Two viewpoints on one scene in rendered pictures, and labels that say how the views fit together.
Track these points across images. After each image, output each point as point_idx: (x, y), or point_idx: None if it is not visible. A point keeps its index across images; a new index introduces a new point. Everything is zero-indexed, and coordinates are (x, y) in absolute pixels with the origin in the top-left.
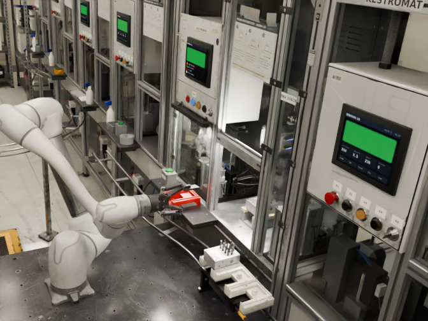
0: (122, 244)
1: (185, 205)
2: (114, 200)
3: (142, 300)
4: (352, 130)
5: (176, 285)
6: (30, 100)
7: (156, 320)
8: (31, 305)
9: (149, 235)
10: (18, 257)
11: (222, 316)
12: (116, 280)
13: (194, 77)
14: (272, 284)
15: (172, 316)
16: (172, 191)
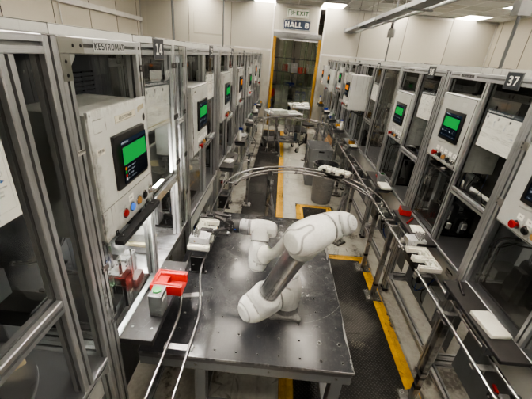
0: (221, 336)
1: (209, 229)
2: (266, 220)
3: (243, 280)
4: (201, 111)
5: (214, 282)
6: (321, 218)
7: (245, 267)
8: (312, 305)
9: (189, 338)
10: (317, 361)
11: (209, 256)
12: None
13: (138, 172)
14: (188, 227)
15: (235, 266)
16: (221, 218)
